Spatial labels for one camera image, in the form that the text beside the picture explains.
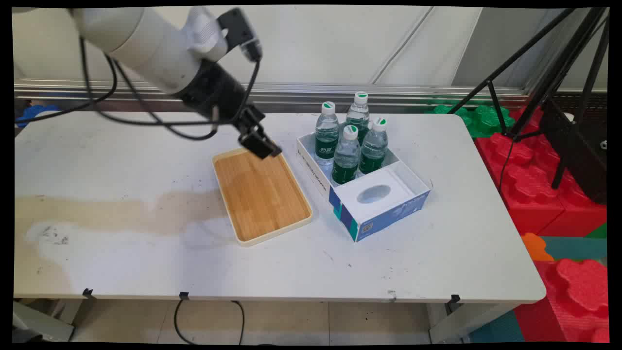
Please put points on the green label water bottle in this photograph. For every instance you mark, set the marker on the green label water bottle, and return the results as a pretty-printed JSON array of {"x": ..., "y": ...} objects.
[
  {"x": 346, "y": 158},
  {"x": 358, "y": 114},
  {"x": 374, "y": 148},
  {"x": 327, "y": 133}
]

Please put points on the aluminium wall rail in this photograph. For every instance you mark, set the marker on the aluminium wall rail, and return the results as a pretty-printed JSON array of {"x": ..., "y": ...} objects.
[{"x": 311, "y": 92}]

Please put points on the large red foam block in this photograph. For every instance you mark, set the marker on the large red foam block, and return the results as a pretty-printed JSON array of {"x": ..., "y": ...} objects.
[{"x": 532, "y": 189}]

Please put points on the black tripod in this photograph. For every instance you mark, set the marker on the black tripod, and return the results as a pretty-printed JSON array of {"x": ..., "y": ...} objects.
[{"x": 559, "y": 68}]

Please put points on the green foam block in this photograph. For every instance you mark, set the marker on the green foam block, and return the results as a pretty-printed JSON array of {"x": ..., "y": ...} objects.
[{"x": 481, "y": 119}]

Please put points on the white and blue cardboard box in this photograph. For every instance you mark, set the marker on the white and blue cardboard box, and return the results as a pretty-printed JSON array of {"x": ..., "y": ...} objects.
[{"x": 384, "y": 216}]

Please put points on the blue foam piece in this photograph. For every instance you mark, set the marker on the blue foam piece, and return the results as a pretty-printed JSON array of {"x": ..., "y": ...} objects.
[{"x": 34, "y": 114}]

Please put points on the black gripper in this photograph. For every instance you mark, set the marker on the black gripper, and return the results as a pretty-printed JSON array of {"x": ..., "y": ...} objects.
[{"x": 216, "y": 92}]

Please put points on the white insert with oval hole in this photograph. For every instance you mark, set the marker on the white insert with oval hole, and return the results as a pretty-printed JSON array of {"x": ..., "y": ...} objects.
[{"x": 374, "y": 193}]

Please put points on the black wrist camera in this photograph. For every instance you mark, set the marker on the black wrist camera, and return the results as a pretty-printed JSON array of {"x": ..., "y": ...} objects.
[{"x": 239, "y": 29}]

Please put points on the bamboo tray with cream rim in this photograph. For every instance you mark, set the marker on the bamboo tray with cream rim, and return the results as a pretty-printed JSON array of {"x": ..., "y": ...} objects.
[{"x": 260, "y": 194}]

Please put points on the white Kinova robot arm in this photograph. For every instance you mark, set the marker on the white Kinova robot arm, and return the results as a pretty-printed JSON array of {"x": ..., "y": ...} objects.
[{"x": 146, "y": 46}]

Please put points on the red foam block with knobs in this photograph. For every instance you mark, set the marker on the red foam block with knobs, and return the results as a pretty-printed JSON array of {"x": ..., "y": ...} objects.
[{"x": 576, "y": 301}]

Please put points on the black equipment case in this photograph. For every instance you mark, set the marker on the black equipment case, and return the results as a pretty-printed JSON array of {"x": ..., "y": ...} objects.
[{"x": 580, "y": 150}]

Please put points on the orange foam piece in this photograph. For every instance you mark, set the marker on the orange foam piece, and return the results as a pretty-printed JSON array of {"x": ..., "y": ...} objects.
[{"x": 534, "y": 247}]

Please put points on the white table leg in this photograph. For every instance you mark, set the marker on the white table leg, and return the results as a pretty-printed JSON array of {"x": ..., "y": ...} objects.
[
  {"x": 466, "y": 323},
  {"x": 41, "y": 321}
]

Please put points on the teal foam floor mat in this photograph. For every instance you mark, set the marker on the teal foam floor mat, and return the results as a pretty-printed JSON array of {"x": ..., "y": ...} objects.
[{"x": 578, "y": 248}]

